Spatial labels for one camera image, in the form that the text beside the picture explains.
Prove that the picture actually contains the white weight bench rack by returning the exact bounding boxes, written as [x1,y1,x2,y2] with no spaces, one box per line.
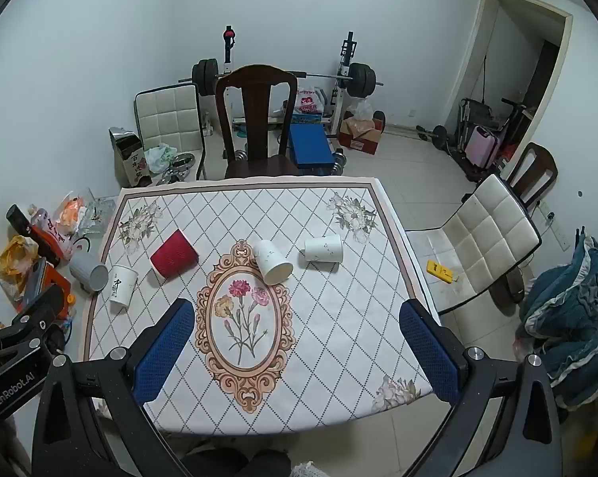
[222,25,358,139]

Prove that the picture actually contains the white cup with dark print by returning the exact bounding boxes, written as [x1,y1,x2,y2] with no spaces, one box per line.
[109,265,139,315]

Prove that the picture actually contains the red and white plastic bag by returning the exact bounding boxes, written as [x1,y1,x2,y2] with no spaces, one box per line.
[293,87,325,116]

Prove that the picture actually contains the plain white paper cup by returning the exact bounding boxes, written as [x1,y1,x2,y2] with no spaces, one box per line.
[253,239,294,285]

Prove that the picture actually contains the floral patterned tablecloth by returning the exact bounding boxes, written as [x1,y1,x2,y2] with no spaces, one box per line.
[83,175,441,435]

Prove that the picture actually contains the speckled white paper cup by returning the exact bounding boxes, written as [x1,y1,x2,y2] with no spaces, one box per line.
[304,235,344,263]

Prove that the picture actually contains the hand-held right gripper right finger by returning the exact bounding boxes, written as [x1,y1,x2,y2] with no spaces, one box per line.
[399,299,564,477]

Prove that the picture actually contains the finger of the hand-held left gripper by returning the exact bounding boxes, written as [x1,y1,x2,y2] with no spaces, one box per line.
[0,283,67,355]

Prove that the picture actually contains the black barbell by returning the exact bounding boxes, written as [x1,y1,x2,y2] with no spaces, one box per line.
[178,58,385,99]

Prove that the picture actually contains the yellow plastic bag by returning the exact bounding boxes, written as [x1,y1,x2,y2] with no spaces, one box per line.
[0,236,41,305]

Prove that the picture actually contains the black dumbbell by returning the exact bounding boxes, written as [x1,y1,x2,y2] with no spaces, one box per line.
[415,125,449,150]

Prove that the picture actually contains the pink suitcase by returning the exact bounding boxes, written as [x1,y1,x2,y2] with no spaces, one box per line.
[465,126,501,170]

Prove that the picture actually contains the red paper cup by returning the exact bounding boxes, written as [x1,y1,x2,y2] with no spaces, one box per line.
[150,229,200,280]

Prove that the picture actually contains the black folded cart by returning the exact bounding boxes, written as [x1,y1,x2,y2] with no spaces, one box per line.
[457,97,528,183]

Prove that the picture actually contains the green and white plastic bag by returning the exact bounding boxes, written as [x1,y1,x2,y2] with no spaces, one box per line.
[145,143,176,173]

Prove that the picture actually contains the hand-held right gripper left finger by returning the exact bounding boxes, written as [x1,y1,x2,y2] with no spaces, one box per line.
[31,298,196,477]

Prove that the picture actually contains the dark wooden chair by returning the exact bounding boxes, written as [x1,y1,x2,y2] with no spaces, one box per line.
[497,142,559,217]
[214,64,300,180]

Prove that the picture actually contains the grey ribbed cup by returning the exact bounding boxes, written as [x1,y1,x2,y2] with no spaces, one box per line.
[69,250,110,292]

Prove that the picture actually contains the brown cardboard box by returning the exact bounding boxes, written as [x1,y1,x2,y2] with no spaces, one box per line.
[337,115,386,156]

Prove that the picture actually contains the metal bowls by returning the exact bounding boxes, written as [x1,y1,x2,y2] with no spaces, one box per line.
[161,153,197,186]

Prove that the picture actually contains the red printed packet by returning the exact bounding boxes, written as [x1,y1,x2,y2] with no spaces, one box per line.
[28,223,77,265]

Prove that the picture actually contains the clear crumpled plastic bag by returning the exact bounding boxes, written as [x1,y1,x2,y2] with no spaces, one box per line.
[77,198,117,237]

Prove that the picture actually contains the orange plastic bag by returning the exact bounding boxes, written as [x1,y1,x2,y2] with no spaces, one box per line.
[54,191,93,237]

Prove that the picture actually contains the brown printed paper box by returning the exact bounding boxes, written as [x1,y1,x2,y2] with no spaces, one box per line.
[109,128,153,188]

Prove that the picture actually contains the pile of blue clothes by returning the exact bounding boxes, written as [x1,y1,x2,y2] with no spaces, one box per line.
[515,236,598,389]

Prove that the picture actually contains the white padded chair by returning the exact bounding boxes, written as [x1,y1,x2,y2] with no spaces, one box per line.
[133,84,207,182]
[405,174,543,316]

